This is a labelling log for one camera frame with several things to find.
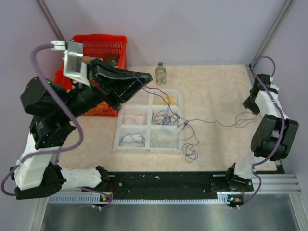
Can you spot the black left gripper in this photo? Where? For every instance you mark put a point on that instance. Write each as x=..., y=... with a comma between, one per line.
x=124, y=89

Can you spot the white compartment organizer tray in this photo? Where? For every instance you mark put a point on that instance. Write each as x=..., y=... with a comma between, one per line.
x=150, y=123

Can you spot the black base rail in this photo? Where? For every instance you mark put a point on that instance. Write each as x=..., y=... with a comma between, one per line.
x=174, y=185

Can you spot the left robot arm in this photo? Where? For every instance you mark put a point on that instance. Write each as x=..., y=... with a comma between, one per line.
x=55, y=111

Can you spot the red plastic basket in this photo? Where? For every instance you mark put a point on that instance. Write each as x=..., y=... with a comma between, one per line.
x=104, y=46

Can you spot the clear glass bottle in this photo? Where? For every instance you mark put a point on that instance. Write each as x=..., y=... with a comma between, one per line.
x=161, y=74

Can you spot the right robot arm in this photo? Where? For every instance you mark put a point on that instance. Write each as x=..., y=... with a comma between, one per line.
x=272, y=139

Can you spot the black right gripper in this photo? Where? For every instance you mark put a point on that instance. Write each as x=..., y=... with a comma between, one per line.
x=247, y=105

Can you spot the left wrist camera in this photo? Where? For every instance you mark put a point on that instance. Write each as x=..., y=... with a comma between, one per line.
x=74, y=67

